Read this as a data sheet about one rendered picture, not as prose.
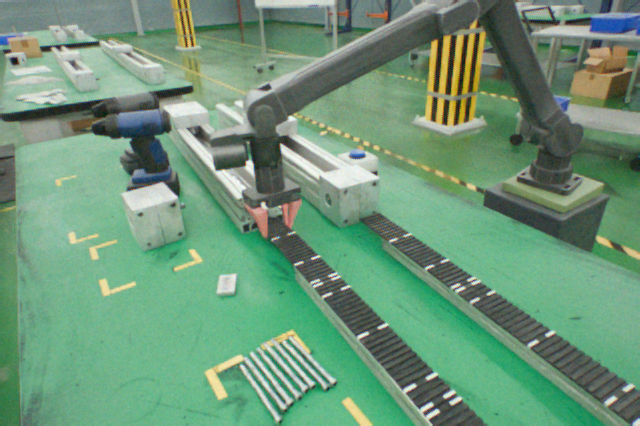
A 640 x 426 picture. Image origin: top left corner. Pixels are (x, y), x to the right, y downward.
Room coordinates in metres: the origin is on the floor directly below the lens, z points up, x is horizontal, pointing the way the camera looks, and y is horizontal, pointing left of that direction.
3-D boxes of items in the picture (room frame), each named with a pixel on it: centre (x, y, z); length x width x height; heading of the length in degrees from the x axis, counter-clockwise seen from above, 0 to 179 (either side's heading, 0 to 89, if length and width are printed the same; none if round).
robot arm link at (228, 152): (0.74, 0.13, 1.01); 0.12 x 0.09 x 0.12; 103
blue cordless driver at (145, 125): (0.98, 0.44, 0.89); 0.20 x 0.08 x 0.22; 102
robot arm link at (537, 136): (0.90, -0.53, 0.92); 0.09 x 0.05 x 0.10; 103
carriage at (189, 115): (1.38, 0.41, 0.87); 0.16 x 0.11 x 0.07; 27
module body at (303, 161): (1.24, 0.13, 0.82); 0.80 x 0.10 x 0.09; 27
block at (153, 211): (0.80, 0.33, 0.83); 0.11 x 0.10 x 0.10; 123
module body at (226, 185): (1.16, 0.30, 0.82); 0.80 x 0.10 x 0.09; 27
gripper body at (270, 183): (0.75, 0.09, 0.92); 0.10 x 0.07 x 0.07; 120
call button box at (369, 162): (1.05, -0.11, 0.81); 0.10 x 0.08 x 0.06; 117
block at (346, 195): (0.85, -0.08, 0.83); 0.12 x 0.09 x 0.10; 117
